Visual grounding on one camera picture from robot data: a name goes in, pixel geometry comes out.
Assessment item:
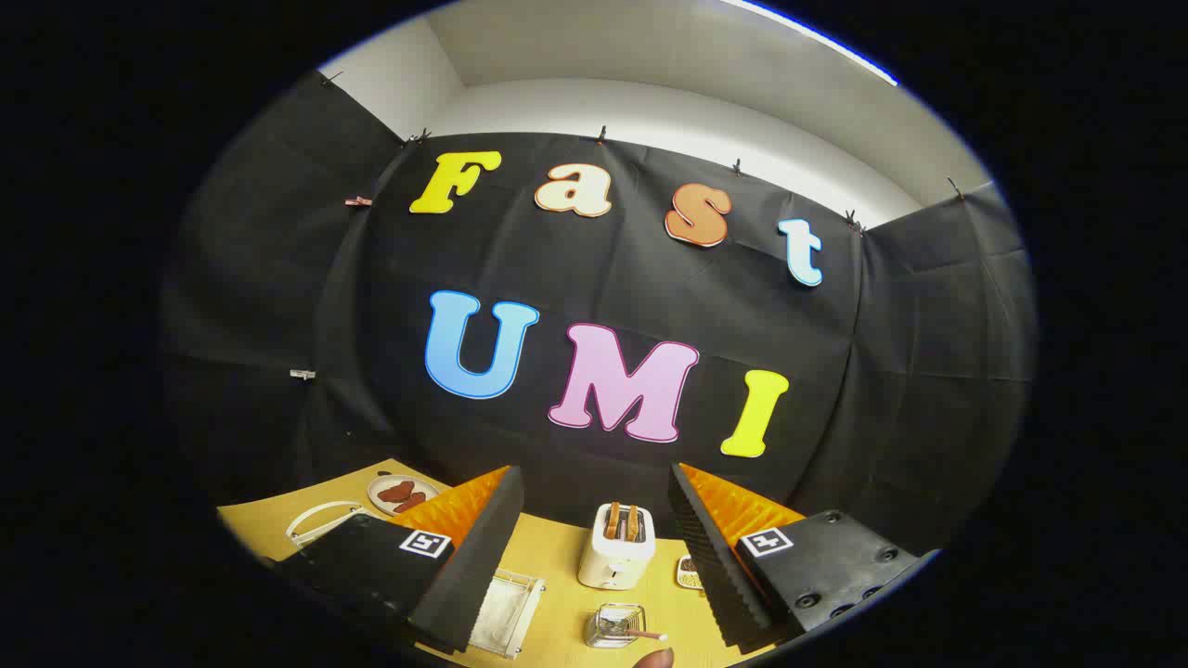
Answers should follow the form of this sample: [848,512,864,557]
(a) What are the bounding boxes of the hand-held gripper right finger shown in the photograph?
[668,462,942,650]

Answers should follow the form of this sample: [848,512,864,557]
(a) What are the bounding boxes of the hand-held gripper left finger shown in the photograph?
[274,466,526,655]

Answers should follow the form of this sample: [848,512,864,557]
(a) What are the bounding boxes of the white dish rack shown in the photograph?
[286,501,546,660]

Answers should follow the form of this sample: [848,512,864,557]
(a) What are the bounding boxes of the metal wire basket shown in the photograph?
[585,603,647,649]

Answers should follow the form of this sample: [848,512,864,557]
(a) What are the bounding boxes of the small plate with sausages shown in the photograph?
[368,474,440,517]

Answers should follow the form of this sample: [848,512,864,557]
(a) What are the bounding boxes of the white toaster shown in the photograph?
[577,503,657,590]

